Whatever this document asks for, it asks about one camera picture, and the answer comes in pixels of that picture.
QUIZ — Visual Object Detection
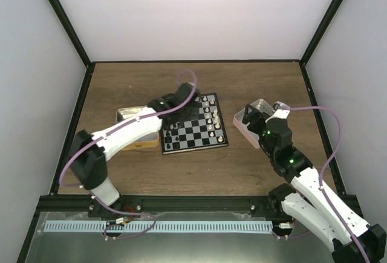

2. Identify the black and silver chessboard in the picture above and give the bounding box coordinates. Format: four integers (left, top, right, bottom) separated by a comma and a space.
160, 93, 229, 155

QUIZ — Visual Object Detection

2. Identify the light blue slotted strip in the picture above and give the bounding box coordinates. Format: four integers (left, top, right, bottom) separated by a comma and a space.
44, 220, 273, 234

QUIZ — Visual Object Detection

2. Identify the pink embossed metal tin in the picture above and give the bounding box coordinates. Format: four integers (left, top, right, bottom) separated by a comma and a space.
233, 99, 287, 149

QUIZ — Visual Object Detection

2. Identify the black enclosure frame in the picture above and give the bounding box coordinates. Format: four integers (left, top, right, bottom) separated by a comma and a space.
16, 0, 380, 263

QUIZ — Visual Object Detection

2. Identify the gold metal tin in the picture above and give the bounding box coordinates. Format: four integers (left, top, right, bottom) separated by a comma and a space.
115, 106, 160, 151

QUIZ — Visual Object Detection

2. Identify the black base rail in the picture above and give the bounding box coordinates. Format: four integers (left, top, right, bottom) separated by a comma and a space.
35, 195, 290, 220

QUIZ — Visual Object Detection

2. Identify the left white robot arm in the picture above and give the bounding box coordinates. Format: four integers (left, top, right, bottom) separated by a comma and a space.
59, 82, 200, 217

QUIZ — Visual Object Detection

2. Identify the metal sheet cover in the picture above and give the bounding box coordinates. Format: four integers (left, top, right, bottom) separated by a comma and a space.
19, 212, 333, 262

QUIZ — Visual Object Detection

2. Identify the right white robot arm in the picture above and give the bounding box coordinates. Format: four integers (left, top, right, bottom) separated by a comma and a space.
242, 99, 386, 262

